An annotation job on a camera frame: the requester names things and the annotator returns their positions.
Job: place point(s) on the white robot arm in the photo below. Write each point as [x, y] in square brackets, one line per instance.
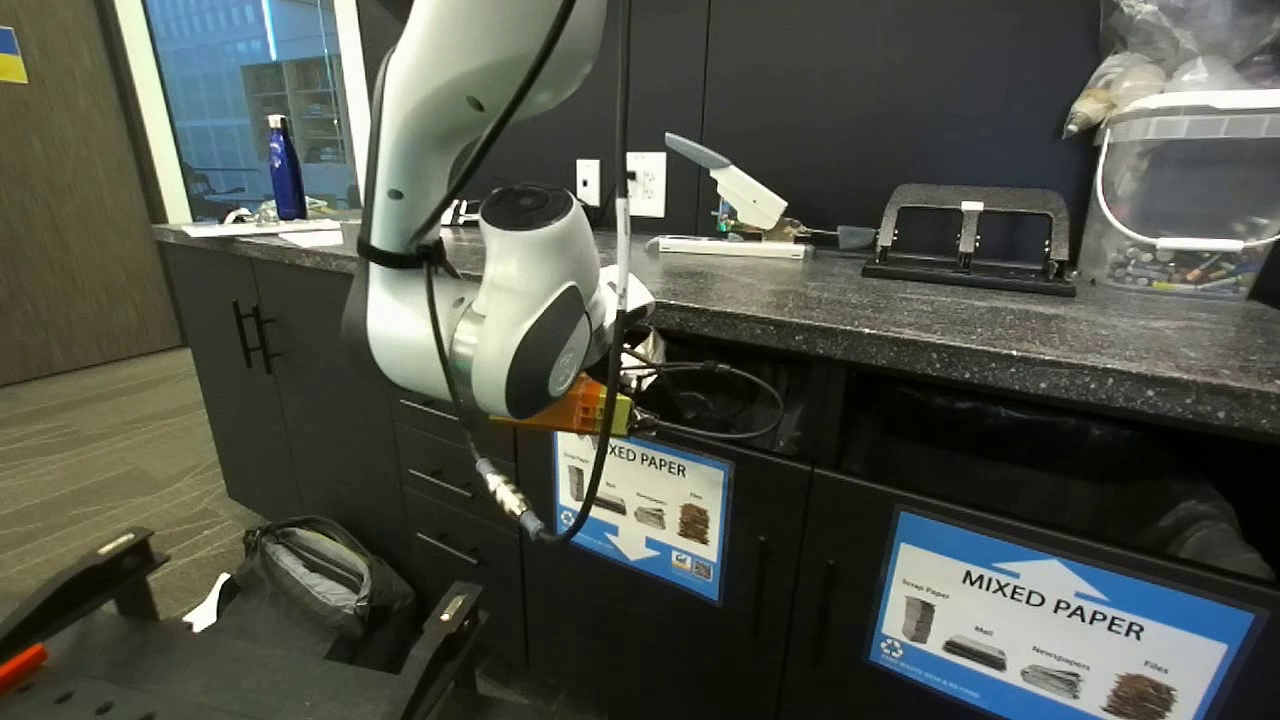
[507, 315]

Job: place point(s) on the left bin black liner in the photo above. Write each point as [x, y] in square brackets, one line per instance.
[770, 405]

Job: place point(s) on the bin black liner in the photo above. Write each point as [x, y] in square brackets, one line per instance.
[1056, 470]
[770, 405]

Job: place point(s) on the clear plastic storage bin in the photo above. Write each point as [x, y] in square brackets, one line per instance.
[1187, 193]

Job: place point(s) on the right bin black liner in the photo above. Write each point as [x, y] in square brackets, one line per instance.
[1056, 470]

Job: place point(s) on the left mixed paper sign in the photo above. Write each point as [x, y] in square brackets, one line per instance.
[656, 508]

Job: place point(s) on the mixed paper sign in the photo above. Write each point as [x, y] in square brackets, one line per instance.
[656, 508]
[1042, 639]

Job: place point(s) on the black hole punch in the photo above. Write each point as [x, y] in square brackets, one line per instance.
[968, 260]

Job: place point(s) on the black cabinet with drawers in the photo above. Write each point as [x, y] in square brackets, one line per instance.
[311, 430]

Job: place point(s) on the black grey backpack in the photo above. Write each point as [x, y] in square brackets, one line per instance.
[317, 588]

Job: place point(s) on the blue water bottle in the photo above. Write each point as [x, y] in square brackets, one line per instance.
[284, 169]

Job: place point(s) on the right mixed paper sign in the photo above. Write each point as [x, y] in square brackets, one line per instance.
[1042, 639]

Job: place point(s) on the white paper on floor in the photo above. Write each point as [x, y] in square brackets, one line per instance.
[206, 614]

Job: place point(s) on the black chair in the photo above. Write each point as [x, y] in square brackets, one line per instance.
[92, 644]

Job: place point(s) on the white wall outlet plate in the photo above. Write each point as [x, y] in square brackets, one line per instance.
[645, 182]

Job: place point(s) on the small white switch plate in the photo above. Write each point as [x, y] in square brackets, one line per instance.
[590, 184]

